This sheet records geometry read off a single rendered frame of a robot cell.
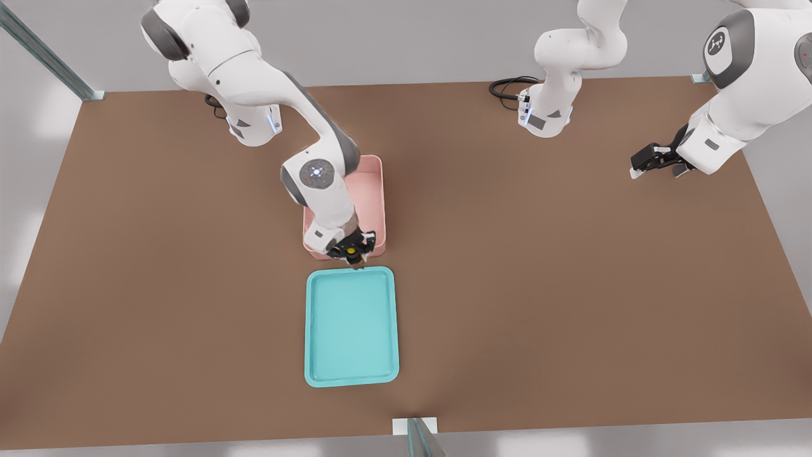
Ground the pink open box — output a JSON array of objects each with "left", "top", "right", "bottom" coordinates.
[{"left": 302, "top": 154, "right": 387, "bottom": 262}]

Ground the pale blue-green tray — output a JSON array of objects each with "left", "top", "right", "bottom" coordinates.
[{"left": 304, "top": 266, "right": 401, "bottom": 388}]

